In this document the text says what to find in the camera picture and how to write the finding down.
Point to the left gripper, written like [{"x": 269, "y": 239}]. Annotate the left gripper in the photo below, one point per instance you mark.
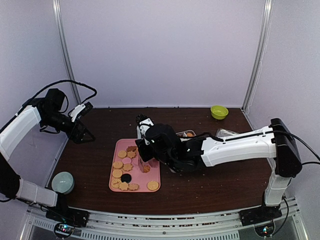
[{"x": 76, "y": 138}]

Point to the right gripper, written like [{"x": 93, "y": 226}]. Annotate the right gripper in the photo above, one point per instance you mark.
[{"x": 144, "y": 156}]

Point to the tan swirl cookie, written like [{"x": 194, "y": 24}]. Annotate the tan swirl cookie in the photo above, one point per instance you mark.
[{"x": 146, "y": 169}]

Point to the metal serving tongs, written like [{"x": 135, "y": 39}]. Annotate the metal serving tongs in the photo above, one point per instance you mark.
[{"x": 141, "y": 163}]

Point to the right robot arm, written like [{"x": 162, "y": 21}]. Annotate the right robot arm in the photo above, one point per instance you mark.
[{"x": 190, "y": 153}]

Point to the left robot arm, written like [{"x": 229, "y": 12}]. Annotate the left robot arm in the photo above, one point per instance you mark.
[{"x": 26, "y": 155}]

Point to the brown leaf shaped cookie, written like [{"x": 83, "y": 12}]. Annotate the brown leaf shaped cookie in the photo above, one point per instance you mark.
[{"x": 132, "y": 149}]

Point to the white divided cookie tin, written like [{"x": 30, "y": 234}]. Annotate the white divided cookie tin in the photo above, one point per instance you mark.
[{"x": 186, "y": 133}]

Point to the round tan cookie bottom right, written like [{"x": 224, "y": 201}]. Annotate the round tan cookie bottom right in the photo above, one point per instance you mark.
[{"x": 153, "y": 185}]

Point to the pink plastic tray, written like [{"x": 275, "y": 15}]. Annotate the pink plastic tray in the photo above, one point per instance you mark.
[{"x": 118, "y": 169}]

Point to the black sandwich cookie lower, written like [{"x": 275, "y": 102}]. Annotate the black sandwich cookie lower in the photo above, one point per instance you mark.
[{"x": 126, "y": 178}]

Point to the flower shaped tan cookie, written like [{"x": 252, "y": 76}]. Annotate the flower shaped tan cookie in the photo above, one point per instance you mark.
[{"x": 133, "y": 187}]

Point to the green plastic bowl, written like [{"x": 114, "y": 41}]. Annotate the green plastic bowl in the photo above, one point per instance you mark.
[{"x": 219, "y": 112}]

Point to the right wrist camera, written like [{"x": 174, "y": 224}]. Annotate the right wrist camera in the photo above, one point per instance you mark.
[{"x": 143, "y": 124}]

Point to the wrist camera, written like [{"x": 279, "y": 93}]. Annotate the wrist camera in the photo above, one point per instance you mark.
[
  {"x": 143, "y": 124},
  {"x": 79, "y": 111}
]

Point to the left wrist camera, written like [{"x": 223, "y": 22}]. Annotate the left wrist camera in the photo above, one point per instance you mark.
[{"x": 79, "y": 111}]

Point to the left frame post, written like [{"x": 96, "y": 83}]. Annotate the left frame post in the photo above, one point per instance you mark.
[{"x": 56, "y": 4}]

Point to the frame post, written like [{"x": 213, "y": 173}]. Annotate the frame post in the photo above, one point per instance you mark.
[
  {"x": 56, "y": 4},
  {"x": 261, "y": 47}
]

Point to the right frame post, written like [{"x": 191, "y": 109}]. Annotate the right frame post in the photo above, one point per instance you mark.
[{"x": 261, "y": 47}]

